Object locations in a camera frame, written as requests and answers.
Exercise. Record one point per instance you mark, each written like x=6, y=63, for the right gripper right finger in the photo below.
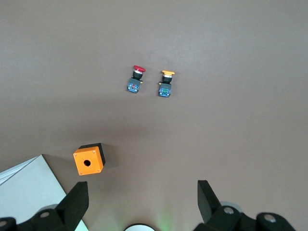
x=211, y=211

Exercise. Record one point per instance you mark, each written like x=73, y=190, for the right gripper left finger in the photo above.
x=72, y=204

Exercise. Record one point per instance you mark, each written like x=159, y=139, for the red mushroom push button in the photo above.
x=134, y=81

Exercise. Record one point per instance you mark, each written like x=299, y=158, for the white drawer cabinet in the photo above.
x=26, y=187

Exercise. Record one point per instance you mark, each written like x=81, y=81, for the orange button enclosure box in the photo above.
x=95, y=156

